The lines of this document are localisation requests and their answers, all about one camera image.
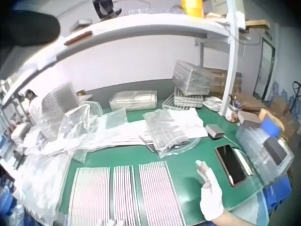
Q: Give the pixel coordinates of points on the person's right hand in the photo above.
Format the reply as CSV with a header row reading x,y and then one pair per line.
x,y
211,197

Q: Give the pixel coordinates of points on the person's left hand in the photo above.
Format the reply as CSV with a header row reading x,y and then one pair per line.
x,y
109,222

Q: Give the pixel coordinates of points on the person's left fingers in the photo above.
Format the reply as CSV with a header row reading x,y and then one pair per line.
x,y
110,222

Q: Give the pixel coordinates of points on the narrow tray of pink strips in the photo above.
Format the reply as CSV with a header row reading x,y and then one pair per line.
x,y
124,193

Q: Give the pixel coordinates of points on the wide tray of pink strips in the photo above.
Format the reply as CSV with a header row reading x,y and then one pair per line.
x,y
157,193
91,195

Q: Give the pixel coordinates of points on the heap of white plastic bags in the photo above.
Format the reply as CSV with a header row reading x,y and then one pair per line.
x,y
42,186

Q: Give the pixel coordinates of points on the white foam sheets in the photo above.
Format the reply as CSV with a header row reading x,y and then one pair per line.
x,y
117,136

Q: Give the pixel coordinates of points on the large crumpled clear bag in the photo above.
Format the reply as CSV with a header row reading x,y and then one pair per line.
x,y
75,127

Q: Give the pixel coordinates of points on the small clear flat bag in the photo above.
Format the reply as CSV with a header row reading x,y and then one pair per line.
x,y
115,118

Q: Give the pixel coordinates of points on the clear bag of trays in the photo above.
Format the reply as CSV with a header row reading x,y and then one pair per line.
x,y
167,131

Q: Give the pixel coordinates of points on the wrapped flat pack of trays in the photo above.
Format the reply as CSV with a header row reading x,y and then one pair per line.
x,y
132,100

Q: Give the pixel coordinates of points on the tall stack of clear trays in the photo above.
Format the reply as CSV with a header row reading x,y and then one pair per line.
x,y
57,103

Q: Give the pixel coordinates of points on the black smartphone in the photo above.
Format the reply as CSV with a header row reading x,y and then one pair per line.
x,y
234,164

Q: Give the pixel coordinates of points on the small grey box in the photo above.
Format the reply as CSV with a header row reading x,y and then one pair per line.
x,y
214,131

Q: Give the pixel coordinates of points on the cluttered rack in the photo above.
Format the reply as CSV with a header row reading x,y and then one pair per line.
x,y
11,122

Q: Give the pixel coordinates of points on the flat stack of clear trays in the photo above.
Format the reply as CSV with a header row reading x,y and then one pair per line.
x,y
182,101

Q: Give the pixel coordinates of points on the clear plastic sheet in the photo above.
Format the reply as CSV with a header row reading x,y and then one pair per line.
x,y
251,207

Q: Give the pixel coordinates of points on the tilted stack of clear trays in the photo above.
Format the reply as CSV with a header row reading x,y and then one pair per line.
x,y
192,77

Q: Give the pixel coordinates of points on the cup of pens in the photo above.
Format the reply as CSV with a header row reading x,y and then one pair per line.
x,y
234,109

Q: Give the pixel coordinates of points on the grey benchtop machine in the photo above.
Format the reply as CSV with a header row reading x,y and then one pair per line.
x,y
265,146

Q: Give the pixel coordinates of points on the blue crate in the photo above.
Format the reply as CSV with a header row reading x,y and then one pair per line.
x,y
284,193

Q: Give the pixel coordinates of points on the white overhead shelf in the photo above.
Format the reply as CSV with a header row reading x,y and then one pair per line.
x,y
122,33

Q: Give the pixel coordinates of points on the grey metal box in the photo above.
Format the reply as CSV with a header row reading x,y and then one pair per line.
x,y
81,24

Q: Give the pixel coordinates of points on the heap of cardboard boxes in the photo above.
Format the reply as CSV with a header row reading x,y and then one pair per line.
x,y
277,110

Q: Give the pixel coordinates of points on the black object on shelf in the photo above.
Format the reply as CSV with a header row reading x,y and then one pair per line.
x,y
105,8

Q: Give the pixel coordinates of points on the group of water bottles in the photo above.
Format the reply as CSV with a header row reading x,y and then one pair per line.
x,y
283,95

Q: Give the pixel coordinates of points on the blue hand truck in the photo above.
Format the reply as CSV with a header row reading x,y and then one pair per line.
x,y
296,96

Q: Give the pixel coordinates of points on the yellow tape roll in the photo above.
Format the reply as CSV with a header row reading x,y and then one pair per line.
x,y
191,7

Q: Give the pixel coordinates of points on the flat cardboard piece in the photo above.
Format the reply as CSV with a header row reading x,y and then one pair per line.
x,y
257,23

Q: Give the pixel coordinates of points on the white workbench post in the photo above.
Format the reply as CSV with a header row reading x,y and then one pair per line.
x,y
231,58

